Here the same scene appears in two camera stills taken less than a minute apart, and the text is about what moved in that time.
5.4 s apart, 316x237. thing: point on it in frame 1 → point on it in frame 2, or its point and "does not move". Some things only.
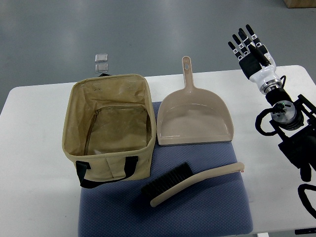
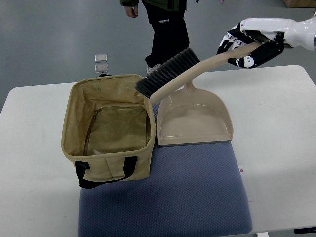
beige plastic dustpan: (189, 115) does not move
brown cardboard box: (291, 4) does not move
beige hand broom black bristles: (177, 178) → (185, 65)
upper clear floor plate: (101, 57) does not move
